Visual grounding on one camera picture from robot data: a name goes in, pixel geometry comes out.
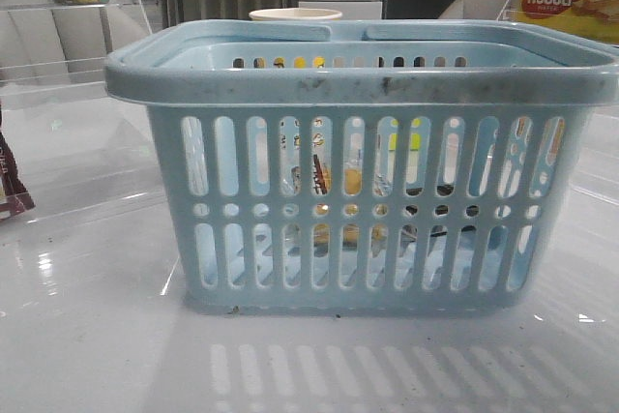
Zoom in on packaged bread slice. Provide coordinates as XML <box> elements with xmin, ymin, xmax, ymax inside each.
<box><xmin>280</xmin><ymin>119</ymin><xmax>365</xmax><ymax>253</ymax></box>

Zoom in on light blue plastic basket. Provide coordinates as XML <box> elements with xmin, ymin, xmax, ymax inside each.
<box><xmin>104</xmin><ymin>20</ymin><xmax>618</xmax><ymax>312</ymax></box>

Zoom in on white paper cup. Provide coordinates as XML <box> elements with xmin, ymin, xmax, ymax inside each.
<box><xmin>249</xmin><ymin>7</ymin><xmax>342</xmax><ymax>21</ymax></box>

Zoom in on clear acrylic display shelf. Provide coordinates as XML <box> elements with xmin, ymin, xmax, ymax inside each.
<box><xmin>1</xmin><ymin>0</ymin><xmax>152</xmax><ymax>111</ymax></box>

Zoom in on brown snack packet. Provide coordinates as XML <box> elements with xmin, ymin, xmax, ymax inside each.
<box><xmin>1</xmin><ymin>136</ymin><xmax>35</xmax><ymax>221</ymax></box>

